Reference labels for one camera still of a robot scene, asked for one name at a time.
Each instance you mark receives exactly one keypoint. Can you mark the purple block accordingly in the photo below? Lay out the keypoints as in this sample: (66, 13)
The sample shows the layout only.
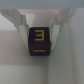
(39, 41)

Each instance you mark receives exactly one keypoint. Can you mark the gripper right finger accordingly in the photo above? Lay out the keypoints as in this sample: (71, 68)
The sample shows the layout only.
(58, 26)

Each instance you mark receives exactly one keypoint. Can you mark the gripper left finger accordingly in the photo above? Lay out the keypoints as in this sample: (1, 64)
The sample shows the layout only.
(22, 26)

